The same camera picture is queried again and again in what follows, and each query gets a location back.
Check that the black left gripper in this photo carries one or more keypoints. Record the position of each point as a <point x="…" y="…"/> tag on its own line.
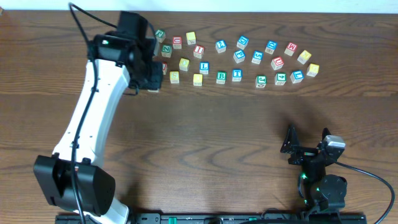
<point x="155" y="76"/>

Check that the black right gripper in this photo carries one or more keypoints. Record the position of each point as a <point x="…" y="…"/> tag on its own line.
<point x="305" y="153"/>

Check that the yellow o block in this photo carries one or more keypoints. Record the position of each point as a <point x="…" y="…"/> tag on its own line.
<point x="184" y="64"/>
<point x="197" y="79"/>

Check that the green B block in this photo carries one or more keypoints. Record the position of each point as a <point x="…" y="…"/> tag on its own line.
<point x="221" y="77"/>

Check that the green R block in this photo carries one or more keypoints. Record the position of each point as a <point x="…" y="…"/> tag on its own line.
<point x="154" y="91"/>

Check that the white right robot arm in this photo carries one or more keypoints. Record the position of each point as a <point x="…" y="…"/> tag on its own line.
<point x="322" y="192"/>

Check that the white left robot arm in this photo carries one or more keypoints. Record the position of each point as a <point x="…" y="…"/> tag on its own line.
<point x="72" y="178"/>

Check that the red A block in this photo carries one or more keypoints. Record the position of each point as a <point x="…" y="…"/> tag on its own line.
<point x="164" y="68"/>

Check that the yellow S block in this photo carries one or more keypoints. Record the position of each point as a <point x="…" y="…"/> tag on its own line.
<point x="174" y="77"/>

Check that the green Z block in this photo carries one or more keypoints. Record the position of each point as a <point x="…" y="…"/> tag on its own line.
<point x="166" y="51"/>

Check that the green j block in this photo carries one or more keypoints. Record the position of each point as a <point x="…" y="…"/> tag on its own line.
<point x="261" y="81"/>
<point x="160" y="35"/>

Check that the red U block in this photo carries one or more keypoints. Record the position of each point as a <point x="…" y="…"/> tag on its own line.
<point x="177" y="42"/>

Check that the plain yellow top block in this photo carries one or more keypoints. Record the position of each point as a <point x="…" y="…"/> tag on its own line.
<point x="191" y="38"/>

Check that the red I block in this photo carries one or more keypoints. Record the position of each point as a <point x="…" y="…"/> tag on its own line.
<point x="198" y="51"/>

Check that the blue l block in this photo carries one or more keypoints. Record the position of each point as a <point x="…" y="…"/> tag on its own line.
<point x="297" y="76"/>
<point x="204" y="68"/>

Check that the blue L block right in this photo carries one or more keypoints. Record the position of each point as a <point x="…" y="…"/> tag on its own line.
<point x="297" y="76"/>

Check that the green 4 block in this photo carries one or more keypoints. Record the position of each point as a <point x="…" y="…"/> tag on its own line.
<point x="280" y="78"/>

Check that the yellow block right edge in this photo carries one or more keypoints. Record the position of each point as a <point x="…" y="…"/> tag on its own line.
<point x="312" y="70"/>

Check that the green J block right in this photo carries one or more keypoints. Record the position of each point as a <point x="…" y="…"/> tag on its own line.
<point x="261" y="81"/>

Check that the blue 2 block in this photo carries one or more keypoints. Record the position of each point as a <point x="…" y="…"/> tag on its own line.
<point x="220" y="46"/>

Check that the yellow block far right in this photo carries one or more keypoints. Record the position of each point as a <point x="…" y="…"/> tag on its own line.
<point x="304" y="57"/>

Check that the blue T block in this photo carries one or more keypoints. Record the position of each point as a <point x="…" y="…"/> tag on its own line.
<point x="237" y="75"/>

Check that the red M block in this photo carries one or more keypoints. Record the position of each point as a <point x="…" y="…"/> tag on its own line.
<point x="290" y="49"/>

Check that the blue P block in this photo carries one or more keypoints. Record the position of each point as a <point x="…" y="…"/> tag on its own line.
<point x="239" y="56"/>

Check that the blue 5 block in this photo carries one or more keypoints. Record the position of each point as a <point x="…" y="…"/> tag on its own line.
<point x="257" y="57"/>

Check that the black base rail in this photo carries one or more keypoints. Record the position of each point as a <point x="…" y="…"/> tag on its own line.
<point x="155" y="218"/>

